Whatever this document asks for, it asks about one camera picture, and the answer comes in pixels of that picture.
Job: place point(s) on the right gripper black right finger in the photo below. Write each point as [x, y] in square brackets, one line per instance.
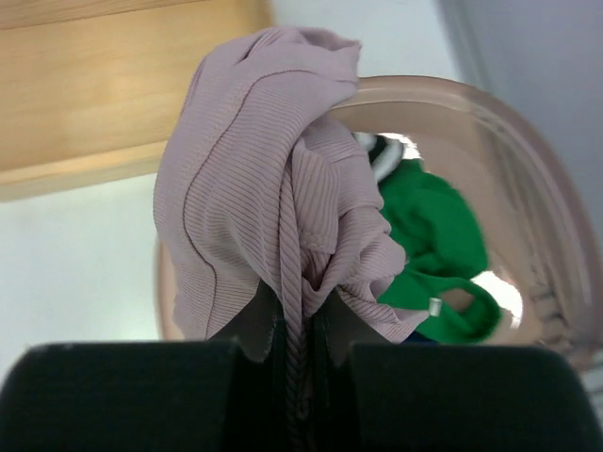
[371, 395]

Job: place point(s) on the black white striped tank top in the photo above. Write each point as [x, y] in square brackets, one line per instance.
[384, 153]

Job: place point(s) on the wooden clothes rack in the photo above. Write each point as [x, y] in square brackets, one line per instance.
[90, 90]

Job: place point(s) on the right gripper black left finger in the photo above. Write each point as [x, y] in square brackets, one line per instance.
[223, 394]

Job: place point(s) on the translucent pink plastic basket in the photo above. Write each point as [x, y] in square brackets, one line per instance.
[544, 271]

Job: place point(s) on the green tank top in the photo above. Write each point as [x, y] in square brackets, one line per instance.
[445, 251]

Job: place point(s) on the pink tank top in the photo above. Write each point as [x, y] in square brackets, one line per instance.
[259, 184]

